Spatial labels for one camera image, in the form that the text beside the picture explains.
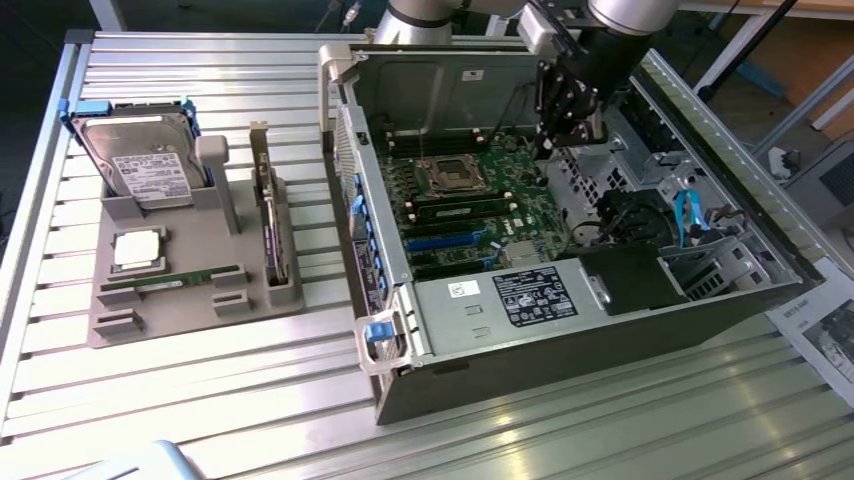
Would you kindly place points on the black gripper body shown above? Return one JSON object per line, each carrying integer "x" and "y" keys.
{"x": 614, "y": 60}

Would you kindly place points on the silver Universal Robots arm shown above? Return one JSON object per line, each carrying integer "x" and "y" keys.
{"x": 414, "y": 20}

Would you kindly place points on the black RAM slot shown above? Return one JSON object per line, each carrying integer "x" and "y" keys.
{"x": 436, "y": 147}
{"x": 434, "y": 135}

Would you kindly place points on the installed black RAM stick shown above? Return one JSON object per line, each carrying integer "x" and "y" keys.
{"x": 460, "y": 210}

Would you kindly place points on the green RAM stick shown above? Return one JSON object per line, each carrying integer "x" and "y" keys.
{"x": 173, "y": 280}

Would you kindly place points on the green motherboard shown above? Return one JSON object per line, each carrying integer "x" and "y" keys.
{"x": 507, "y": 180}

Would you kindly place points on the black slanted pole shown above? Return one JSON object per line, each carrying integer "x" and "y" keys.
{"x": 767, "y": 35}

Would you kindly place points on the silver chipset heat sink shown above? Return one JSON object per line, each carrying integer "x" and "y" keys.
{"x": 522, "y": 254}

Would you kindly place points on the blue expansion slot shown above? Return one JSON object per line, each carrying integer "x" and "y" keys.
{"x": 443, "y": 242}

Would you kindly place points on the white power strip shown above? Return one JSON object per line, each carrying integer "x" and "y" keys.
{"x": 782, "y": 160}

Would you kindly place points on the black fan shroud box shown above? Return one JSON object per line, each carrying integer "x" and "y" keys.
{"x": 630, "y": 280}

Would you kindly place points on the grey cabinet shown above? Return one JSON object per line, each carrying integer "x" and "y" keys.
{"x": 826, "y": 185}

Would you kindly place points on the silver power supply unit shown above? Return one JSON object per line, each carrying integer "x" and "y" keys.
{"x": 454, "y": 320}

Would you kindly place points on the open black PC case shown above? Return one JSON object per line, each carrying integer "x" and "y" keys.
{"x": 534, "y": 360}

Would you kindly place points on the blue case latch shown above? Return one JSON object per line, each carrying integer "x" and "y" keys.
{"x": 378, "y": 332}

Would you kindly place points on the printed paper sheet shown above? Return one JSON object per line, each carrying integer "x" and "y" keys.
{"x": 814, "y": 335}

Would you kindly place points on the silver hard disk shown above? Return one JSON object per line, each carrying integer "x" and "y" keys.
{"x": 143, "y": 160}

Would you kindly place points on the grey parts rack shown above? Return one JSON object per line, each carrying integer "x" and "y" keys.
{"x": 193, "y": 305}

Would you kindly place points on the silver CPU chip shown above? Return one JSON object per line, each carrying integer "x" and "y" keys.
{"x": 137, "y": 248}

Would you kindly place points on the blue disk caddy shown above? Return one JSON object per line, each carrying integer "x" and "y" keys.
{"x": 87, "y": 110}

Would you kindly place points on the light blue rounded object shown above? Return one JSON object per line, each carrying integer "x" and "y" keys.
{"x": 140, "y": 462}

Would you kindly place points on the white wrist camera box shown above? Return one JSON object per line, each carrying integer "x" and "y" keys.
{"x": 536, "y": 27}

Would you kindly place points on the white desk frame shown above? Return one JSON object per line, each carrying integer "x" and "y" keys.
{"x": 727, "y": 55}

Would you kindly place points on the CPU socket with metal frame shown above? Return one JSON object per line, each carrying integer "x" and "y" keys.
{"x": 448, "y": 174}

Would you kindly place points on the graphics card with metal bracket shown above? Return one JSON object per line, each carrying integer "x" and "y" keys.
{"x": 269, "y": 220}

